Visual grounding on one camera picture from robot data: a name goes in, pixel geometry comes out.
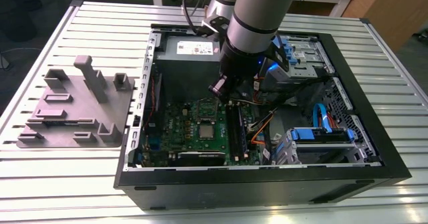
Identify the CPU with silver top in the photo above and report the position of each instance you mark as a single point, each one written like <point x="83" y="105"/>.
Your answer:
<point x="207" y="132"/>

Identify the wooden cabinet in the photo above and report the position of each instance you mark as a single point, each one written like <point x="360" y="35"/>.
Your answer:
<point x="395" y="13"/>

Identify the grey metal drive cage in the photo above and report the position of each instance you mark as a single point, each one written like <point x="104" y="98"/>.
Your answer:
<point x="301" y="72"/>

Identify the hard disk in blue carrier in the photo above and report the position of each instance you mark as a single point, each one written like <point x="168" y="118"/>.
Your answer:
<point x="302" y="135"/>

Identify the black PC case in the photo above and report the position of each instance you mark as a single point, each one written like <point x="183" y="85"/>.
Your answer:
<point x="234" y="191"/>

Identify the RAM stick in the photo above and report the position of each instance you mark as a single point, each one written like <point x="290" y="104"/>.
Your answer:
<point x="241" y="131"/>

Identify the grey power supply unit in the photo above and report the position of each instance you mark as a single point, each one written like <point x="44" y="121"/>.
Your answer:
<point x="187" y="71"/>

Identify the blue plastic drive latch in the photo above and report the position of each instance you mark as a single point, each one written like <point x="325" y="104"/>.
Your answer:
<point x="292" y="58"/>

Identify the green motherboard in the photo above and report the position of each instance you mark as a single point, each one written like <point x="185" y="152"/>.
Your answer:
<point x="176" y="133"/>

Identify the CPU socket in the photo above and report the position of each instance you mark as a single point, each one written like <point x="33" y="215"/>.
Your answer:
<point x="207" y="139"/>

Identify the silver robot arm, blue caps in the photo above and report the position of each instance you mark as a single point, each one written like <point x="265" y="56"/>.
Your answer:
<point x="254" y="13"/>

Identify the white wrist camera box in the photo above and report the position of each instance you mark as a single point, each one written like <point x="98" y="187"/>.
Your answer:
<point x="278" y="72"/>

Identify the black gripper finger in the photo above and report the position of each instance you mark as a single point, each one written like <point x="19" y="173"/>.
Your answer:
<point x="223" y="91"/>

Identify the grey metal disk bay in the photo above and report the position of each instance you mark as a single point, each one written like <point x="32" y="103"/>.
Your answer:
<point x="321" y="145"/>

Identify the black RAM slot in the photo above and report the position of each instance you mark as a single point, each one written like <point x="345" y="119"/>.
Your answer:
<point x="230" y="128"/>

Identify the grey plastic parts rack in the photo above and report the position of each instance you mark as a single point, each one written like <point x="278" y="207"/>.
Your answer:
<point x="83" y="123"/>

